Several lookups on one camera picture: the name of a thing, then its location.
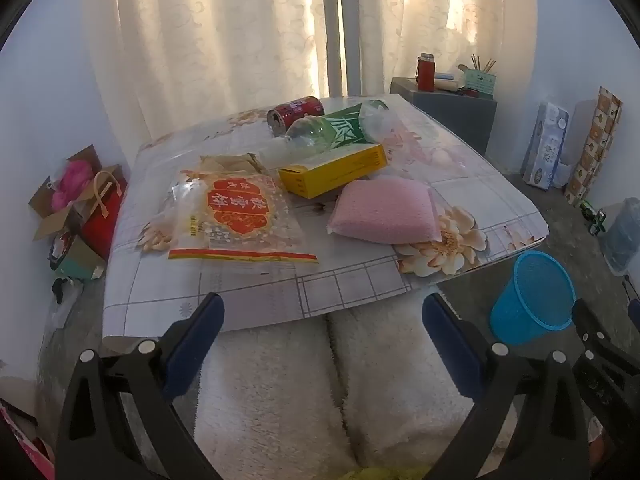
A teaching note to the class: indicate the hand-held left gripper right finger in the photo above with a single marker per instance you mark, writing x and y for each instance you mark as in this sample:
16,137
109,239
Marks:
450,350

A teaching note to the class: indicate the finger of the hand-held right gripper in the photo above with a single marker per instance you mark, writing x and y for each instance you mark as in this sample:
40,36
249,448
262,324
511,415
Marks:
590,322

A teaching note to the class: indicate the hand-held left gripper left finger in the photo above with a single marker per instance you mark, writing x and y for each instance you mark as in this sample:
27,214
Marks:
195,350

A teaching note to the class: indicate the blue plastic mesh basket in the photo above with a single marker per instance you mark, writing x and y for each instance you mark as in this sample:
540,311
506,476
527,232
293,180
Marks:
530,300

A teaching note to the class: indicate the clear snack bag red label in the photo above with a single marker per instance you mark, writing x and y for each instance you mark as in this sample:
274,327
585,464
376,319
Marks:
235,215

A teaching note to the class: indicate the pink printed plastic packet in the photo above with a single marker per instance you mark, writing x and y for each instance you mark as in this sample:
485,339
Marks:
382,207

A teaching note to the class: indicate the yellow white medicine box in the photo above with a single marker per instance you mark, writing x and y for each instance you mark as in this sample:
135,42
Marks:
335,170

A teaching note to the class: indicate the clear bottle with green label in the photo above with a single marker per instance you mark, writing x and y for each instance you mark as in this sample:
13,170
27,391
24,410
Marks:
330,130

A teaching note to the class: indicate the red drink can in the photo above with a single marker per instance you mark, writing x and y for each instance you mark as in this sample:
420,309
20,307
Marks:
295,112

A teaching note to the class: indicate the person's white fleece pants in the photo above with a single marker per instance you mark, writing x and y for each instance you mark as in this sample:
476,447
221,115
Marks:
280,385

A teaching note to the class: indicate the clear water jug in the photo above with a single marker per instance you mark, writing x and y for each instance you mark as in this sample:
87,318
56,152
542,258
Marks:
622,235

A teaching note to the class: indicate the table with floral cloth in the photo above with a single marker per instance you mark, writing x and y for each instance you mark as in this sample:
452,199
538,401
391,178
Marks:
350,280

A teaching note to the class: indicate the yellow green garment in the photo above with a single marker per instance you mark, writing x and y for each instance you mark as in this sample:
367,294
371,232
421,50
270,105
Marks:
380,475

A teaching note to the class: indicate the small teal brown carton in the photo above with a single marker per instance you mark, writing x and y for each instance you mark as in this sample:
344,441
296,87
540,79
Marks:
75,260

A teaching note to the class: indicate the white plastic bag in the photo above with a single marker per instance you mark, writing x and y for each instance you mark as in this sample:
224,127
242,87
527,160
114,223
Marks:
567,170

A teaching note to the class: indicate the red gift bag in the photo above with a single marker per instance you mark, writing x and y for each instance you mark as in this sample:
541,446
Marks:
102,220

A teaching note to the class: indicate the patterned floor mat roll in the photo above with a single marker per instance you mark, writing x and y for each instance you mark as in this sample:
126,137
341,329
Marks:
595,145

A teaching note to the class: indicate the toilet paper pack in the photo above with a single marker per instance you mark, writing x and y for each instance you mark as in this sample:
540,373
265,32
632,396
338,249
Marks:
547,145

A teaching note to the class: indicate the pink printed bag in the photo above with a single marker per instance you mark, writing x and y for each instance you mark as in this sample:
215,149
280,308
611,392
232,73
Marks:
30,455

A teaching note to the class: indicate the brown cardboard box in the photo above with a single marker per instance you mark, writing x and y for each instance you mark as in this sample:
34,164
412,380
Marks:
50,215

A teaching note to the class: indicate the pink cloth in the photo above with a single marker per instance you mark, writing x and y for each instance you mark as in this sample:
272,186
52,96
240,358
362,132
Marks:
70,185

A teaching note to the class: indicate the grey cabinet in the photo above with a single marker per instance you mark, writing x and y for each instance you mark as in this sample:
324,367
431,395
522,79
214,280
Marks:
450,110

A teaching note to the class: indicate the green chopstick holder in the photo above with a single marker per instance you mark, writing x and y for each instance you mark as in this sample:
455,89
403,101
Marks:
480,84

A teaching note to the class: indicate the blue white packet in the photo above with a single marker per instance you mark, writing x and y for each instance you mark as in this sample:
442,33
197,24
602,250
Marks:
442,77

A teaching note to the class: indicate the red thermos bottle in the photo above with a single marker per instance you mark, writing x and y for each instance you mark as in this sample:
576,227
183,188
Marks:
426,72

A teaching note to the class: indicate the bunch of wooden chopsticks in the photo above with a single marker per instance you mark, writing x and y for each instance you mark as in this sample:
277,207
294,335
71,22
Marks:
482,62

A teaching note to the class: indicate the pale spoon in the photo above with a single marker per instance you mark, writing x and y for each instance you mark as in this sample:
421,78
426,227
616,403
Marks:
462,67

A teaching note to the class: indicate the cream patterned curtain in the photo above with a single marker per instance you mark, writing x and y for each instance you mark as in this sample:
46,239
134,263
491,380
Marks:
200,35
425,20

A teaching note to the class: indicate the grey window post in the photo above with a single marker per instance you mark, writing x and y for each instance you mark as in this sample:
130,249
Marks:
340,25

